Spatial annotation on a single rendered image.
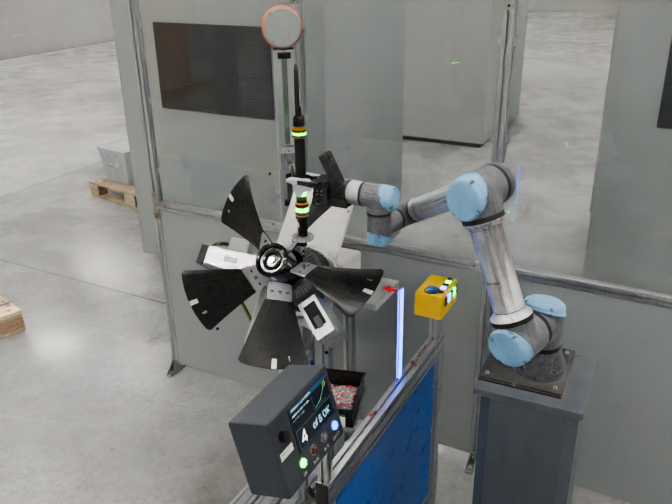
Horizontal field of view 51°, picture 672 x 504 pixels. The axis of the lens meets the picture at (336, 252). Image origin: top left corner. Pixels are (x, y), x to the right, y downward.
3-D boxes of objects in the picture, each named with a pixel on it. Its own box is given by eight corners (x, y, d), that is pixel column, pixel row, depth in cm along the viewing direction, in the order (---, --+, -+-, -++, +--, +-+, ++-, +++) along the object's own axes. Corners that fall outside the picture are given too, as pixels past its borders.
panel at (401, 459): (426, 492, 288) (432, 354, 261) (429, 494, 288) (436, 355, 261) (331, 659, 222) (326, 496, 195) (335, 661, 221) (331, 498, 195)
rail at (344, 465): (433, 348, 265) (434, 329, 262) (443, 350, 264) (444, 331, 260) (315, 505, 193) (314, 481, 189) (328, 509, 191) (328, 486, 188)
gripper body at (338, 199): (309, 205, 220) (344, 211, 215) (308, 178, 217) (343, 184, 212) (321, 197, 227) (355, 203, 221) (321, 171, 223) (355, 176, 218)
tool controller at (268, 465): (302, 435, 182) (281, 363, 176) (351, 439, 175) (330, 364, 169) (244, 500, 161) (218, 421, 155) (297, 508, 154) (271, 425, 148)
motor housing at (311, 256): (269, 305, 261) (252, 296, 250) (288, 247, 266) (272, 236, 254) (324, 319, 251) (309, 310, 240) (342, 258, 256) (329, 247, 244)
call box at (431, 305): (430, 299, 261) (431, 273, 257) (456, 304, 257) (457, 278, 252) (413, 318, 248) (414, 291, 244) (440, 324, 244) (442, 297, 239)
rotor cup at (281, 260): (269, 253, 250) (252, 241, 238) (307, 248, 245) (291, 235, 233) (268, 292, 245) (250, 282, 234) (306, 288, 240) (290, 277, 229)
